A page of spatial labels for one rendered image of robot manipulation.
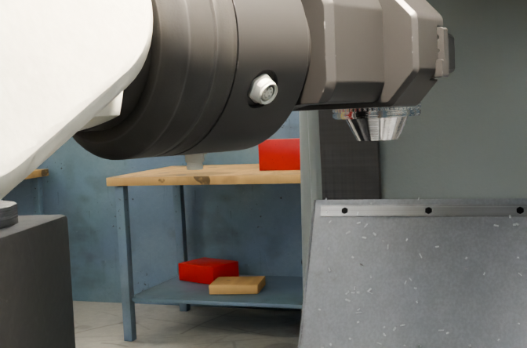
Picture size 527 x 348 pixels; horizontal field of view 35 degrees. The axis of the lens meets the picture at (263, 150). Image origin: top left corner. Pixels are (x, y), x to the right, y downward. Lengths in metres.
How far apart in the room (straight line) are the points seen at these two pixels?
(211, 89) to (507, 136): 0.54
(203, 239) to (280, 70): 4.89
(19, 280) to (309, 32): 0.28
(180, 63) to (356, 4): 0.11
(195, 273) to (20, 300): 4.31
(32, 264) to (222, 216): 4.58
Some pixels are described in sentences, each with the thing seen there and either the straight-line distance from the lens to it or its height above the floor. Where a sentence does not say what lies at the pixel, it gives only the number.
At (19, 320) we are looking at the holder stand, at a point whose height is 1.09.
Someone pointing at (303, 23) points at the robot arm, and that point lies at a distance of 0.34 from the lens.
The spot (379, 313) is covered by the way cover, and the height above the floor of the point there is 1.02.
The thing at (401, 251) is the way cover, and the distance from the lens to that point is 0.82.
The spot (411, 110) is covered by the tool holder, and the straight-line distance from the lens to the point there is 0.44.
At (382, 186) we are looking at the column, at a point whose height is 1.13.
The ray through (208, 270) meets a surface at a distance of 4.77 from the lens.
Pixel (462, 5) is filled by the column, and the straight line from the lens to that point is 0.83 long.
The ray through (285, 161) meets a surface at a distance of 4.33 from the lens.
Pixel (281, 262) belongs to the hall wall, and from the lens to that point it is 5.04.
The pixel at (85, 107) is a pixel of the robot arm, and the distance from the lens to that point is 0.24.
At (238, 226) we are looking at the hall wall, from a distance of 5.10.
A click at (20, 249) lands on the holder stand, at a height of 1.13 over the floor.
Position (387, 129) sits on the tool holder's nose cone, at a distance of 0.44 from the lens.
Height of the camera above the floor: 1.21
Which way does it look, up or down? 3 degrees down
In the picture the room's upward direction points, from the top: 3 degrees counter-clockwise
